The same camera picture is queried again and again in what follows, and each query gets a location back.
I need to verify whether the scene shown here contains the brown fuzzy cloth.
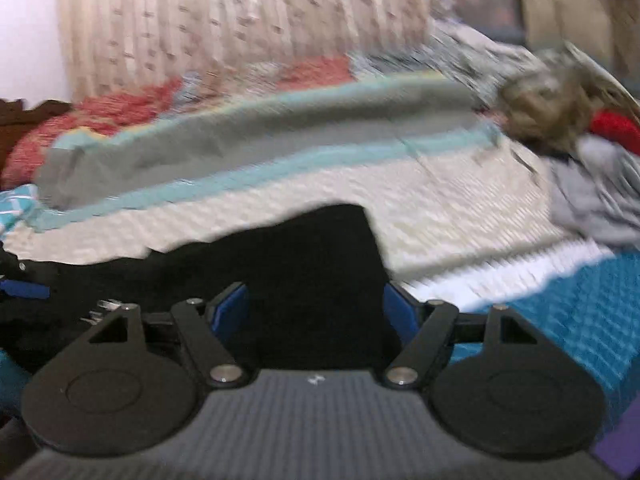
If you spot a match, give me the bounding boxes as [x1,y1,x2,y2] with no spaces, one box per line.
[494,41,640,157]

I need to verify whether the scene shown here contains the black pants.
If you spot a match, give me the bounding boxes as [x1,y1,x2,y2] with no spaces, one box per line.
[0,203,407,377]

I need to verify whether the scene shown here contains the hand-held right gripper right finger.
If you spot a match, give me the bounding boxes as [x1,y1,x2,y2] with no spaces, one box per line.
[382,281,541,389]

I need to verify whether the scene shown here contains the beige hanging cloth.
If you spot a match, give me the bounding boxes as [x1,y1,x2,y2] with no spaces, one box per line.
[517,0,640,79]

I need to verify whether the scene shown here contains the dark wooden headboard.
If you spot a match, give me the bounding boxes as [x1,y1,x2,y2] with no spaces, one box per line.
[0,98,74,172]

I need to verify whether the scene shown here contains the red cloth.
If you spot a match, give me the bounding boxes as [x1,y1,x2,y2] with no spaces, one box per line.
[587,108,640,157]

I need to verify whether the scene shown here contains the dark grey cloth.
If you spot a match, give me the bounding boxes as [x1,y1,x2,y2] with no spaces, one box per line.
[449,0,527,44]

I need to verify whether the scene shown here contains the purple cloth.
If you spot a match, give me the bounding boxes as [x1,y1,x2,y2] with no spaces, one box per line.
[592,406,640,480]

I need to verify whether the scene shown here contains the beige patterned curtain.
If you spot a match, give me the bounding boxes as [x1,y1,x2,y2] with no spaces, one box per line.
[52,0,459,104]

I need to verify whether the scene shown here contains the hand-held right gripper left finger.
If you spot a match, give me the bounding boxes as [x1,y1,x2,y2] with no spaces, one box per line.
[89,282,251,389]

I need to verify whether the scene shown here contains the black and white patterned cloth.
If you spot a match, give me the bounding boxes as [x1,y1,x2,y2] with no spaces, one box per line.
[350,16,547,111]

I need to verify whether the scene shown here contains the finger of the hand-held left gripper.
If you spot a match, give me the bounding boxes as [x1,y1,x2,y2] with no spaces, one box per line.
[0,261,52,304]

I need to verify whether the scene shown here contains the striped grey teal cream blanket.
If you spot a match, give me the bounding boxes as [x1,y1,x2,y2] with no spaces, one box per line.
[0,72,640,442]

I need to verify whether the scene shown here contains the teal chevron cloth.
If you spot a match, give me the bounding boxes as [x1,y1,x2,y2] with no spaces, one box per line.
[0,183,44,234]

